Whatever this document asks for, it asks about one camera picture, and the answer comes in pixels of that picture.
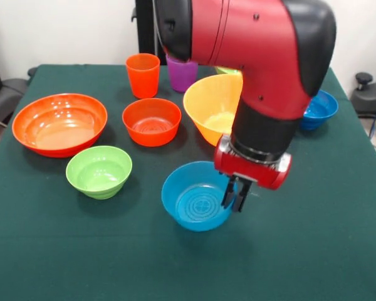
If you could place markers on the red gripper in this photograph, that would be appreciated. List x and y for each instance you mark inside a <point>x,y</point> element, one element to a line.
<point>250,169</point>

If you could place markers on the light blue plastic bowl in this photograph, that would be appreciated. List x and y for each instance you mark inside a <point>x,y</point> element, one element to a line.
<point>197,203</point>

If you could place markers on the red plastic cup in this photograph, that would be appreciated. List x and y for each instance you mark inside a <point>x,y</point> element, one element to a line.
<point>143,78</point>

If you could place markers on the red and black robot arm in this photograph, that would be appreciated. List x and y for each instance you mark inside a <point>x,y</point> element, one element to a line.
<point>253,47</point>

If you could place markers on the large orange plastic bowl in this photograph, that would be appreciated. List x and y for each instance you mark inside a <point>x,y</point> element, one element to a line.
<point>210,103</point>

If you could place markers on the small red plastic bowl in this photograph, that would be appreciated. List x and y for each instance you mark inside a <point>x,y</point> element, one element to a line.
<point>152,125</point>

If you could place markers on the dark blue plastic bowl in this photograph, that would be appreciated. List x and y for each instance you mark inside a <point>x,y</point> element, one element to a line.
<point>321,109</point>

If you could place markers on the large green plastic bowl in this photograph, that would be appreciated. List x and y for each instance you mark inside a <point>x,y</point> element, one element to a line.
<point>228,71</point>

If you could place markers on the purple plastic cup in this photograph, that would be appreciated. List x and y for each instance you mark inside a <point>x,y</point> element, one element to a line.
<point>181,78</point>

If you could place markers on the dark green table cloth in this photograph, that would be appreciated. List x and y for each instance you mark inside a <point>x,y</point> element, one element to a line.
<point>112,251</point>

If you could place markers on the small green plastic bowl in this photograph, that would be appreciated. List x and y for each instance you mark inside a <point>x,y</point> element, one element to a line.
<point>98,174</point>

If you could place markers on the black chair base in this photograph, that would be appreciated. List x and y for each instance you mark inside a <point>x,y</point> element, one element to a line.
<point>368,97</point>

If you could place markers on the large red plastic bowl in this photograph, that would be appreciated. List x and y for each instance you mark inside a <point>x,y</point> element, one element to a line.
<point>59,128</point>

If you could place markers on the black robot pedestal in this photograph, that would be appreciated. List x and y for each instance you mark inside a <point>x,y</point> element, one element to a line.
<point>144,31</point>

